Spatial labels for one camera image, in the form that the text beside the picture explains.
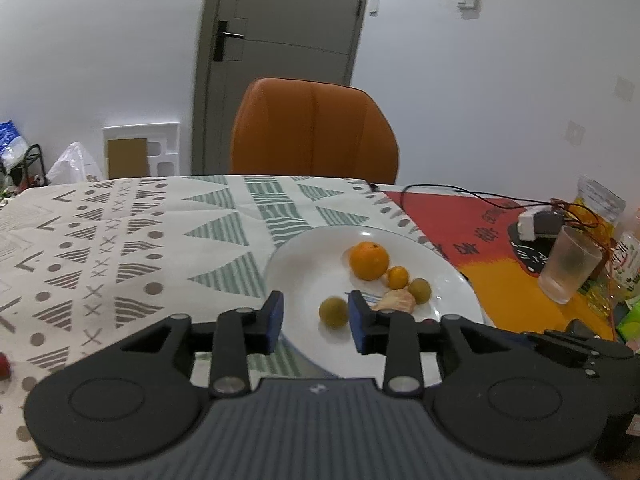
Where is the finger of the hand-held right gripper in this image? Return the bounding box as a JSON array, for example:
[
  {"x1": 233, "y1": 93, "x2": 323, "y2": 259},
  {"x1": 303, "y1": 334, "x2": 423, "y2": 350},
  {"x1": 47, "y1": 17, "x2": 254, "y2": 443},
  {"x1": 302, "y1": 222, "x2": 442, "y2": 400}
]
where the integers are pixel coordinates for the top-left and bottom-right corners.
[
  {"x1": 564, "y1": 319, "x2": 603, "y2": 343},
  {"x1": 520, "y1": 329, "x2": 634, "y2": 380}
]

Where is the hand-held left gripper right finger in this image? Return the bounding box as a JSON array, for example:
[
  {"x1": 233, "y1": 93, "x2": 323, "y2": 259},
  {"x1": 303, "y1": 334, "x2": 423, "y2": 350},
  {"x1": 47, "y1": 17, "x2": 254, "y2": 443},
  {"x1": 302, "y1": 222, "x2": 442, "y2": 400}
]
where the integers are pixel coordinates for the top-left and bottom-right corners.
[{"x1": 348, "y1": 290, "x2": 517, "y2": 397}]

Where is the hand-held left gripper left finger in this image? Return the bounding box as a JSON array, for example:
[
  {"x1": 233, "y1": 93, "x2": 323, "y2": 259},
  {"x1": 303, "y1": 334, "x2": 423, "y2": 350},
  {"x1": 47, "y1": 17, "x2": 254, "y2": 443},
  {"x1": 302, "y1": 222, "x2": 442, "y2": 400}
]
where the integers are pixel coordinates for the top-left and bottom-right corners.
[{"x1": 120, "y1": 290, "x2": 285, "y2": 397}]

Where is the green round fruit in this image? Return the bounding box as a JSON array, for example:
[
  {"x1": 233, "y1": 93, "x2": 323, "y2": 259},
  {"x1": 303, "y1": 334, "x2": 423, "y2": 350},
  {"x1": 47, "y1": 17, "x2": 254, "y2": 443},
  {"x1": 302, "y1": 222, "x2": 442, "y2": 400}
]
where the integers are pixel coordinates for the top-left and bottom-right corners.
[
  {"x1": 318, "y1": 297, "x2": 349, "y2": 329},
  {"x1": 408, "y1": 278, "x2": 432, "y2": 305}
]

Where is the small peeled pomelo segment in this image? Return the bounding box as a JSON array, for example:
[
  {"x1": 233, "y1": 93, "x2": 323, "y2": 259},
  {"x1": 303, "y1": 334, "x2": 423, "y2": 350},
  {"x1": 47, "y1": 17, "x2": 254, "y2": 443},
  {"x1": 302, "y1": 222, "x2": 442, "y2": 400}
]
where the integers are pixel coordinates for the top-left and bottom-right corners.
[{"x1": 371, "y1": 289, "x2": 417, "y2": 315}]

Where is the white plate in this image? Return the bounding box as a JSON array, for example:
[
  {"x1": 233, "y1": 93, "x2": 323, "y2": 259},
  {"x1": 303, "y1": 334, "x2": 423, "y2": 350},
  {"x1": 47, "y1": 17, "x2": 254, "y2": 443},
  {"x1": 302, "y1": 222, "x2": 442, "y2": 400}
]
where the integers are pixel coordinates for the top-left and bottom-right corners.
[{"x1": 262, "y1": 225, "x2": 485, "y2": 379}]

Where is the orange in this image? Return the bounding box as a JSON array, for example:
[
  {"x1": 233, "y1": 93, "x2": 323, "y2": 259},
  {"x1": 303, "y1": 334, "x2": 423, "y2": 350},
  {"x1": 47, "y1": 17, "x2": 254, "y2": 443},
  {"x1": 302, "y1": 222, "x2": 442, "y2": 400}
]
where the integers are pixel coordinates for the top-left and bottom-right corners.
[{"x1": 348, "y1": 241, "x2": 390, "y2": 282}]

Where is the green packet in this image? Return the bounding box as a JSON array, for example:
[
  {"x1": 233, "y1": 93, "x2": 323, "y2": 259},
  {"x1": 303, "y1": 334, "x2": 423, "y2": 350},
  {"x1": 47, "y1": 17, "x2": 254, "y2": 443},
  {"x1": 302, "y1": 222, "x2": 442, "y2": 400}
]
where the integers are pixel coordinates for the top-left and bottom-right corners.
[{"x1": 615, "y1": 297, "x2": 640, "y2": 353}]

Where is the frosted plastic cup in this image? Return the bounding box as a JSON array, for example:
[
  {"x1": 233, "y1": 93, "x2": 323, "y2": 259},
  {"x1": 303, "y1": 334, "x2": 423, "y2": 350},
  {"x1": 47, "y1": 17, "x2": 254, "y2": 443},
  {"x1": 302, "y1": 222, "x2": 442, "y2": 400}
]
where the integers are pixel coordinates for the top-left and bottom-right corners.
[{"x1": 537, "y1": 225, "x2": 604, "y2": 305}]

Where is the plastic drink bottle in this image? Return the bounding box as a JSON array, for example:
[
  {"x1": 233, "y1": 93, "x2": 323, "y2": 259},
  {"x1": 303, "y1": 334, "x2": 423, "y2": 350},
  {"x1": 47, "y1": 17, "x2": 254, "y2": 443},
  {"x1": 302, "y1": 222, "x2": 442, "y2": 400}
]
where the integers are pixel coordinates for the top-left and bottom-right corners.
[{"x1": 587, "y1": 205, "x2": 640, "y2": 318}]

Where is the white power adapter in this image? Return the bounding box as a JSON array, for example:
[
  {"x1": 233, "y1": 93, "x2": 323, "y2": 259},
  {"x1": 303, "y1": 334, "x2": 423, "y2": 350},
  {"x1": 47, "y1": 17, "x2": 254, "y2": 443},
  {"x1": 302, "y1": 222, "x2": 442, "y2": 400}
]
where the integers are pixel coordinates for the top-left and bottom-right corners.
[{"x1": 517, "y1": 206, "x2": 568, "y2": 242}]

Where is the yellow snack bag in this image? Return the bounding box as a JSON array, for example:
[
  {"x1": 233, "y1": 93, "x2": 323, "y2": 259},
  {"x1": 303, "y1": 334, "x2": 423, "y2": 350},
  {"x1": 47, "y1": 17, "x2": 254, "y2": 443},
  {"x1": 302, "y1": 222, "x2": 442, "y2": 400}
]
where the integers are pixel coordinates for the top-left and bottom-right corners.
[{"x1": 570, "y1": 175, "x2": 627, "y2": 241}]

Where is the red orange printed cloth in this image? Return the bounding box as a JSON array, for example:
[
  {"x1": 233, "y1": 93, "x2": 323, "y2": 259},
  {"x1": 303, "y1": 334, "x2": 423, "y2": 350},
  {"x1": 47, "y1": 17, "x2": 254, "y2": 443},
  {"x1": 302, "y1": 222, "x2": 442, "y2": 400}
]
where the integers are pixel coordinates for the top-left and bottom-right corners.
[{"x1": 382, "y1": 190, "x2": 640, "y2": 343}]

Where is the patterned white tablecloth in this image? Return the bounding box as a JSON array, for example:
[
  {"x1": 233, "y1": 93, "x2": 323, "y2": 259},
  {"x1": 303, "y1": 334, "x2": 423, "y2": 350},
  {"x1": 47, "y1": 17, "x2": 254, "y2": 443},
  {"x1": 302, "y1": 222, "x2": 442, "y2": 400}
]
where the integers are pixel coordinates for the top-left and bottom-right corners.
[{"x1": 0, "y1": 175, "x2": 436, "y2": 466}]

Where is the orange chair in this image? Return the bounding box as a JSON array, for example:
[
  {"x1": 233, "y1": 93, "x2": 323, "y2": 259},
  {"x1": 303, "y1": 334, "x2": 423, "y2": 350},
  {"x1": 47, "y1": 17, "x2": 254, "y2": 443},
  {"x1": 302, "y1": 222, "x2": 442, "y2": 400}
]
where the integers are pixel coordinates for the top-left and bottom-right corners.
[{"x1": 229, "y1": 77, "x2": 400, "y2": 185}]

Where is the white foam packaging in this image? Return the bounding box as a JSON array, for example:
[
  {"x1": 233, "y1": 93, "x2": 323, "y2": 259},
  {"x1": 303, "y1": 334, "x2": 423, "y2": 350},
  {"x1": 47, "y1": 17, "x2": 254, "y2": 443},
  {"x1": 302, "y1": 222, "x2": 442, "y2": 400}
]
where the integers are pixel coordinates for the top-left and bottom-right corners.
[{"x1": 102, "y1": 121, "x2": 180, "y2": 180}]

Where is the clear plastic bag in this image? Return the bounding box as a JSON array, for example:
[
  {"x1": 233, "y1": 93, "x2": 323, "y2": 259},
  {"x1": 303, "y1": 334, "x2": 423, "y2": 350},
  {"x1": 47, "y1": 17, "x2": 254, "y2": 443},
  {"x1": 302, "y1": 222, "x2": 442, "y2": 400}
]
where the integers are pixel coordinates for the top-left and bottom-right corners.
[{"x1": 46, "y1": 141, "x2": 105, "y2": 186}]

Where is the grey door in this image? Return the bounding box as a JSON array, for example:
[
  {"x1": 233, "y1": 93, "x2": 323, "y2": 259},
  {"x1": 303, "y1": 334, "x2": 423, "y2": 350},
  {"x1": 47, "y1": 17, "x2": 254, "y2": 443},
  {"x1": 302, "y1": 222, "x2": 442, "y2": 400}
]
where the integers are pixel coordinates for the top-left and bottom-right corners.
[{"x1": 191, "y1": 0, "x2": 376, "y2": 177}]

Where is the black metal rack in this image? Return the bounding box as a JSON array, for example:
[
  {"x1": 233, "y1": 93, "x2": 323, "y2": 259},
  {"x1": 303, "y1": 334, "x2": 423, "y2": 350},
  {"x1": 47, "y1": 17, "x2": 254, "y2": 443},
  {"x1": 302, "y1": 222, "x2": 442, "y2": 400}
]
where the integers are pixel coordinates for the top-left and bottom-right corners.
[{"x1": 5, "y1": 144, "x2": 47, "y2": 193}]

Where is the blue white bag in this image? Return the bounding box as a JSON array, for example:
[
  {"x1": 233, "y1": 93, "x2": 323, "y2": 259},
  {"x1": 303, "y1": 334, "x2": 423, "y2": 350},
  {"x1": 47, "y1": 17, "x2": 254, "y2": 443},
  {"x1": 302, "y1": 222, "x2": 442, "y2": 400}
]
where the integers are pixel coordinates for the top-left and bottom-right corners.
[{"x1": 0, "y1": 120, "x2": 30, "y2": 173}]

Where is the black cable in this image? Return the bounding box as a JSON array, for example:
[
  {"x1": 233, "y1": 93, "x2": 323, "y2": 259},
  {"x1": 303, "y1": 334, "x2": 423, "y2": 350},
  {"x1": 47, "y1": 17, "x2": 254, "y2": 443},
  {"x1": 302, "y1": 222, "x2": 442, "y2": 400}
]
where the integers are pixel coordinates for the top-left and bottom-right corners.
[{"x1": 365, "y1": 182, "x2": 613, "y2": 241}]

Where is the black door handle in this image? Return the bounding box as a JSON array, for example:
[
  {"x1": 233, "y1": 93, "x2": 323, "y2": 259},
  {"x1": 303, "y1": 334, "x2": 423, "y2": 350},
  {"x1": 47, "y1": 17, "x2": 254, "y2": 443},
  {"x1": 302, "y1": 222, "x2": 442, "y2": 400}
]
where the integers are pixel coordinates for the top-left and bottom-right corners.
[{"x1": 213, "y1": 20, "x2": 246, "y2": 62}]

